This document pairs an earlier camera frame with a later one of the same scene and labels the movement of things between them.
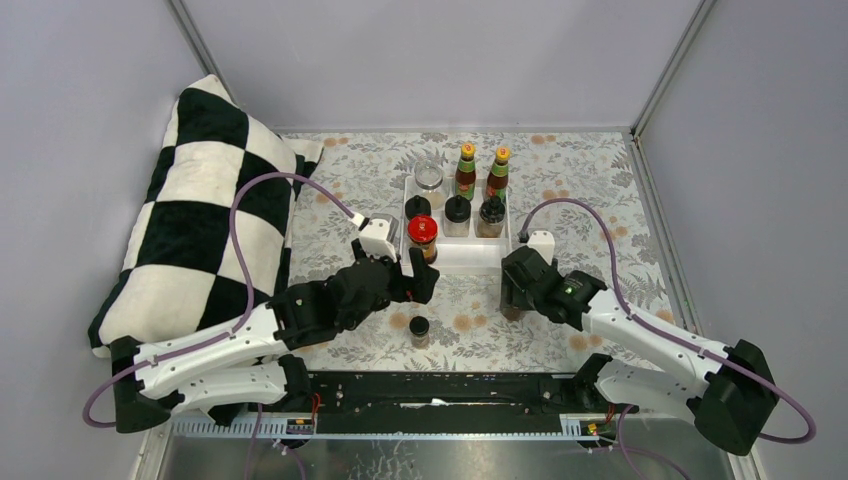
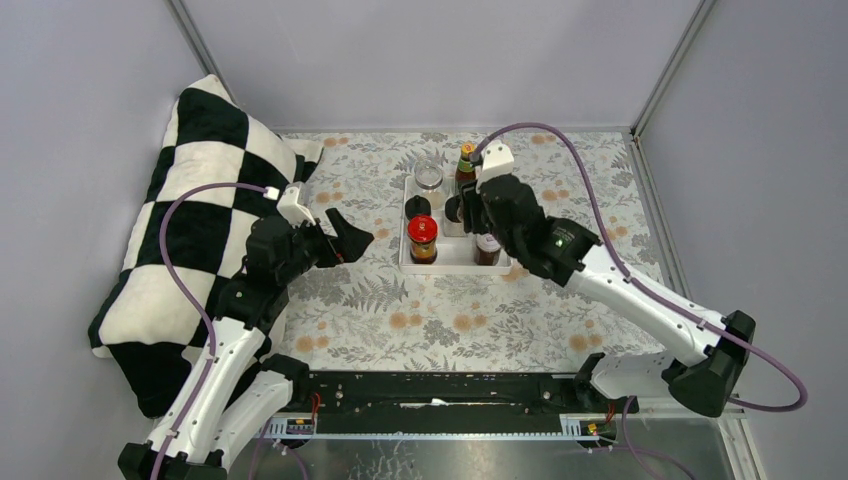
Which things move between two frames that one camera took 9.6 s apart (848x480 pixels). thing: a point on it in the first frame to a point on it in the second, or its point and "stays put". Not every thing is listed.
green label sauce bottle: x=465 y=175 stays put
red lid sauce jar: x=422 y=232 stays put
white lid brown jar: x=511 y=313 to x=487 y=249
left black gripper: x=420 y=288 to x=350 y=242
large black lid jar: x=457 y=210 stays put
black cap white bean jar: x=417 y=205 stays put
